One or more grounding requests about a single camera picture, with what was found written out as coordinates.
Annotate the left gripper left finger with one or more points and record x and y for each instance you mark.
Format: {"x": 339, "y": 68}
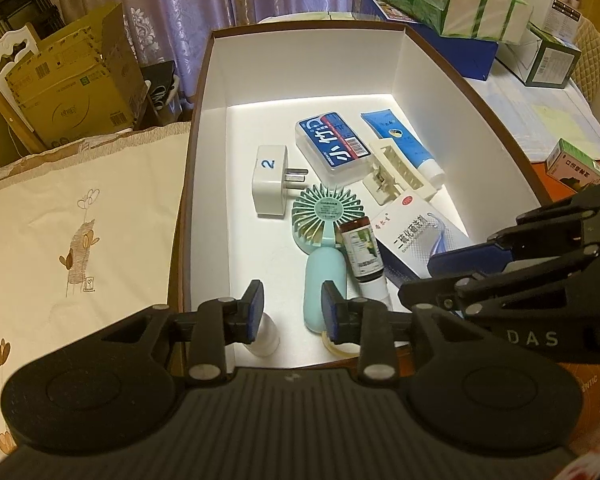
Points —
{"x": 219, "y": 323}

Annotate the brown open shoe box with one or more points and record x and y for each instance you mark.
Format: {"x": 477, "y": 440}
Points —
{"x": 295, "y": 94}

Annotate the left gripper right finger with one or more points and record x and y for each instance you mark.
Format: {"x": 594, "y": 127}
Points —
{"x": 369, "y": 324}

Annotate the clear floss pick box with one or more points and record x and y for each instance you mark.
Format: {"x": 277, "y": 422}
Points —
{"x": 334, "y": 151}

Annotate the white adapter marked 2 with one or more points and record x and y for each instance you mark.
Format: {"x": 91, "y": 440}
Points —
{"x": 272, "y": 179}

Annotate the blue hand cream tube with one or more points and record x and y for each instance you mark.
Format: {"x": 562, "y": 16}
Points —
{"x": 387, "y": 126}

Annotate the brown cardboard boxes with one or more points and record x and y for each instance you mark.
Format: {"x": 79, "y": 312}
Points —
{"x": 84, "y": 81}

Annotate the blue flat box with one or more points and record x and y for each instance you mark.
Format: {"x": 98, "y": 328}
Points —
{"x": 430, "y": 45}

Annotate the dark spray bottle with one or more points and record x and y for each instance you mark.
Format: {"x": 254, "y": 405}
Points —
{"x": 365, "y": 260}

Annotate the small green medicine box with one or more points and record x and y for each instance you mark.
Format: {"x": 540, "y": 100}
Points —
{"x": 572, "y": 167}

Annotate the dark green labelled box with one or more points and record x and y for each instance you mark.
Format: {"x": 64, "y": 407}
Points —
{"x": 540, "y": 60}

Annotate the blue white lotion box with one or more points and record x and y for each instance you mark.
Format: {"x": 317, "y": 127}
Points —
{"x": 409, "y": 231}

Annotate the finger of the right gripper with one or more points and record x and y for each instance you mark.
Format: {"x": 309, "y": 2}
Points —
{"x": 457, "y": 292}
{"x": 549, "y": 231}

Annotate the mint handheld fan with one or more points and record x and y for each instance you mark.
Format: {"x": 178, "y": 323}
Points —
{"x": 316, "y": 216}

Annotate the cream printed bed sheet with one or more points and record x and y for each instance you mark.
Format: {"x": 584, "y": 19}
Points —
{"x": 86, "y": 235}

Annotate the white hair claw clip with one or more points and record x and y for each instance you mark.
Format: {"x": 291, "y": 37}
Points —
{"x": 393, "y": 174}

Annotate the quilted beige chair cover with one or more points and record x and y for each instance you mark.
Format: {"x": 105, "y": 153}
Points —
{"x": 586, "y": 74}

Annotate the black paper bag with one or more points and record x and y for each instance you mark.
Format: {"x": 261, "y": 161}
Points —
{"x": 164, "y": 92}

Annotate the small white bottle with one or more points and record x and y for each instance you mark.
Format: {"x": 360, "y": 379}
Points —
{"x": 267, "y": 340}

